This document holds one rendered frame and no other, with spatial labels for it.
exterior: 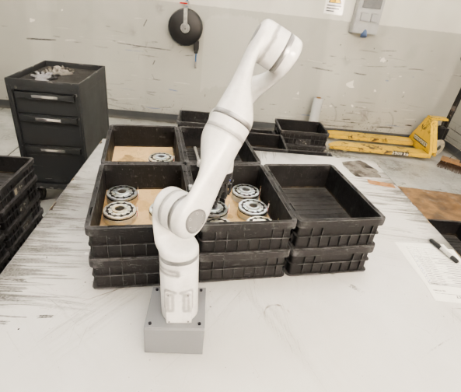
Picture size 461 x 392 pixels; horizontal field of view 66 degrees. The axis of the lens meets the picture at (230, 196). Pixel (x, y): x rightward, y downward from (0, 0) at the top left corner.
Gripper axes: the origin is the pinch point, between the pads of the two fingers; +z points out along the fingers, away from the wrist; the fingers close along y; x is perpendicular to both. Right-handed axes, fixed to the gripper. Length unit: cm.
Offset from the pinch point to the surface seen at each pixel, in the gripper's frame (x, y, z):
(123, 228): 5.1, -36.7, -7.7
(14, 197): 112, -16, 36
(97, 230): 9.8, -41.4, -7.3
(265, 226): -22.5, -8.4, -6.5
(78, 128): 148, 49, 26
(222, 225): -13.6, -17.6, -7.6
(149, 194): 24.9, -8.0, 2.3
